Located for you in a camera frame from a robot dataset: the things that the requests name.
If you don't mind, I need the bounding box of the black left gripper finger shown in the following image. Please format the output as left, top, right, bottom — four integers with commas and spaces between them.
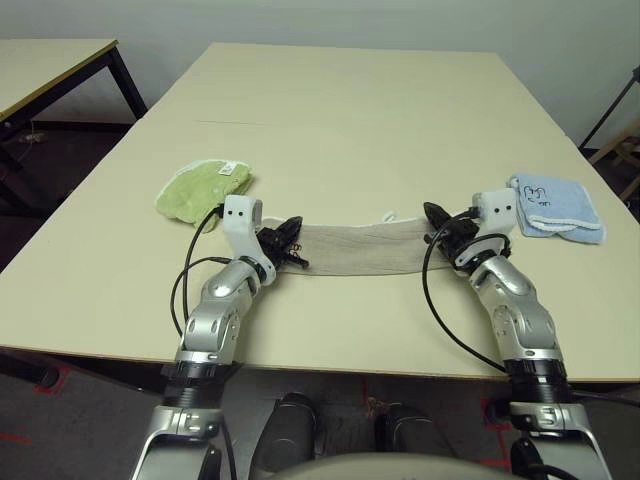
279, 224, 304, 251
271, 215, 305, 239

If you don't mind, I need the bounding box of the side table with black legs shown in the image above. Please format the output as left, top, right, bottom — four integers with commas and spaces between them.
0, 38, 149, 211

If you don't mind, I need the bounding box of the black tripod stand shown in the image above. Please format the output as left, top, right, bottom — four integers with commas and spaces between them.
579, 64, 640, 151

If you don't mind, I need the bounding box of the green towel with white label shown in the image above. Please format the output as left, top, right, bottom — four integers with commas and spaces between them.
153, 158, 255, 234

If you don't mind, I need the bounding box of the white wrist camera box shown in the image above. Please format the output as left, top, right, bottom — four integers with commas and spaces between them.
221, 195, 277, 286
455, 187, 519, 274

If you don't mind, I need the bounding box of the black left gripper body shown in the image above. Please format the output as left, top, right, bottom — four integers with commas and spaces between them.
254, 226, 309, 271

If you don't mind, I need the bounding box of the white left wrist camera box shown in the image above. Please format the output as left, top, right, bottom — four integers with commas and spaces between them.
221, 195, 277, 286

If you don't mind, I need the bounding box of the beige towel with white trim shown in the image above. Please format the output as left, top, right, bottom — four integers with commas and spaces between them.
259, 212, 446, 277

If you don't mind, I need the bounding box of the dark robot left foot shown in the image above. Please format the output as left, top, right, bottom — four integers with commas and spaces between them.
249, 392, 319, 474

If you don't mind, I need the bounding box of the dark robot right foot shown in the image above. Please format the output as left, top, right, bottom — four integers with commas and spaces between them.
374, 402, 454, 459

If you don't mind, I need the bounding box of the dark robot foot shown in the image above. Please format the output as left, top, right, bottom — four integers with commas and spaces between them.
249, 392, 319, 474
374, 402, 454, 459

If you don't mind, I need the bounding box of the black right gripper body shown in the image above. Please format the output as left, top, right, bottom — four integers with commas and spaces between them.
439, 219, 481, 264

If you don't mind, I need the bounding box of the light blue folded towel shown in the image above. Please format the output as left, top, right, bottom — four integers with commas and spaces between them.
507, 172, 607, 245

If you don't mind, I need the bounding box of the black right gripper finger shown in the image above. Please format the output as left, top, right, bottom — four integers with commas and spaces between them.
427, 201, 454, 230
423, 202, 444, 244

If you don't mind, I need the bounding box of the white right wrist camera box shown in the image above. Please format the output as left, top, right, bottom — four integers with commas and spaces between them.
455, 187, 519, 274

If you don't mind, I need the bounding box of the beige robot torso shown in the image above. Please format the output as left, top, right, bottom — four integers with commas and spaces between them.
272, 452, 501, 480

